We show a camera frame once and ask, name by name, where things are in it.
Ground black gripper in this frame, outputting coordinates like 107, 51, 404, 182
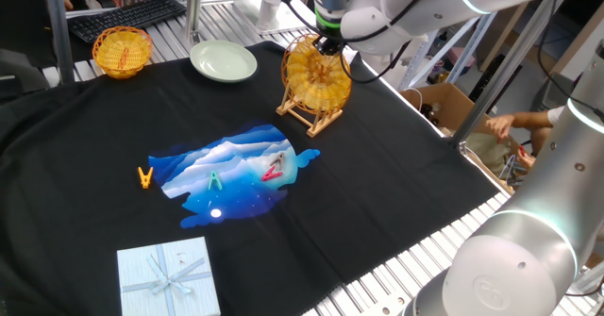
312, 25, 351, 58

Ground woven wicker basket dish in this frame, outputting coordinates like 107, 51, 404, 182
280, 33, 353, 117

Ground bystander bare forearm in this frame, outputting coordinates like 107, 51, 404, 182
512, 108, 565, 129

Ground wooden dish rack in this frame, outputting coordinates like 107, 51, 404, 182
276, 87, 344, 139

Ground metal shelf rack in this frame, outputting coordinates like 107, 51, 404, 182
398, 16, 496, 91

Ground bystander bare hand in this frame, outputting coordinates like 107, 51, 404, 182
484, 113, 516, 141

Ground pale green plate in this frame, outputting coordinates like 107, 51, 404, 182
190, 40, 259, 84

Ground cardboard box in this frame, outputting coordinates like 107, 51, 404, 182
399, 82, 529, 194

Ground red clothespin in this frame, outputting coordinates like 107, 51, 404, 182
260, 164, 285, 183

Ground black cloth with blue print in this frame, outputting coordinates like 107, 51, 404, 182
0, 41, 501, 316

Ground olive cloth bag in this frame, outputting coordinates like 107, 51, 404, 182
464, 131, 513, 175

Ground black keyboard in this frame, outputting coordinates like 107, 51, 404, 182
67, 0, 188, 44

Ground deep woven wicker basket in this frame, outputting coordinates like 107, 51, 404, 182
92, 25, 155, 80

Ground light blue gift box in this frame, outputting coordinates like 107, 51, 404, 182
116, 236, 222, 316

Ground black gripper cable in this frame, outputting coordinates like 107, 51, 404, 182
271, 0, 445, 85

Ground white pedestal stand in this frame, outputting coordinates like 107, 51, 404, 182
233, 0, 315, 37

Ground aluminium frame post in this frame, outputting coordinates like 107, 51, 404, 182
41, 0, 76, 85
450, 0, 575, 147
183, 0, 207, 46

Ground grey wire hangers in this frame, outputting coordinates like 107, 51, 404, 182
497, 154, 529, 188

